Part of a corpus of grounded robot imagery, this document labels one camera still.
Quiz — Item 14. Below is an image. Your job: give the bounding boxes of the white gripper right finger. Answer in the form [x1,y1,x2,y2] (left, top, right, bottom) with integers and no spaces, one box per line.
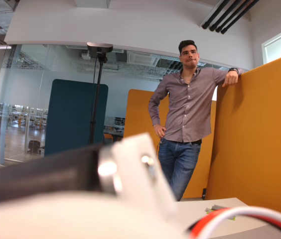
[112,132,178,220]

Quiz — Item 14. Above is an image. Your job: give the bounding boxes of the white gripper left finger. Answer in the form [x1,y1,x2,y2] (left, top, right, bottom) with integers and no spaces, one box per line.
[0,191,189,239]

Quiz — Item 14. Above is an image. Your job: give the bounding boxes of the black waste basket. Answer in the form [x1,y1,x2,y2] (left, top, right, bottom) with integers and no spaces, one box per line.
[27,140,41,154]

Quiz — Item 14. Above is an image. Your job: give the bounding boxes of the small grey building bricks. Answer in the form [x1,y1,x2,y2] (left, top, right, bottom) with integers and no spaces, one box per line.
[204,204,237,222]

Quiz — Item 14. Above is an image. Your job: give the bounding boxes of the person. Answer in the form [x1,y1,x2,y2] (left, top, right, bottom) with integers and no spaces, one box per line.
[147,39,245,202]

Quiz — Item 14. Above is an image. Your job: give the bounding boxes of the black tripod stand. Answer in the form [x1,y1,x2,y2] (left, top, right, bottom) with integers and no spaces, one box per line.
[88,56,109,145]

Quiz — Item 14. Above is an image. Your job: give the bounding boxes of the teal partition panel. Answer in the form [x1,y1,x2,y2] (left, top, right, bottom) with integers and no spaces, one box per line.
[44,79,109,157]

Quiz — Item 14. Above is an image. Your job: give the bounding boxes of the large orange partition panel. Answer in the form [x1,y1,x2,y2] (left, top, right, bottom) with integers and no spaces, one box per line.
[204,49,281,223]

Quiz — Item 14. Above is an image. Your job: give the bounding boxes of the black webcam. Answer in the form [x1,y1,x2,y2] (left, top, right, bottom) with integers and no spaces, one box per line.
[86,41,114,59]

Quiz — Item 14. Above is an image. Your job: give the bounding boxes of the grey studded baseplate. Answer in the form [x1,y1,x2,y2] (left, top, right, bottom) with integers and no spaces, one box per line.
[210,222,281,239]

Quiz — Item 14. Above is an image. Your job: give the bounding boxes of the black ceiling pipe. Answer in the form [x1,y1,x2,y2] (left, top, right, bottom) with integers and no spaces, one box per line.
[209,0,243,32]
[221,0,261,35]
[201,0,231,30]
[215,0,253,34]

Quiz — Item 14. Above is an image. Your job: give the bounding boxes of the red and white cable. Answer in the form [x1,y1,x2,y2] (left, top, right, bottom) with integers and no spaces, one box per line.
[189,206,281,239]

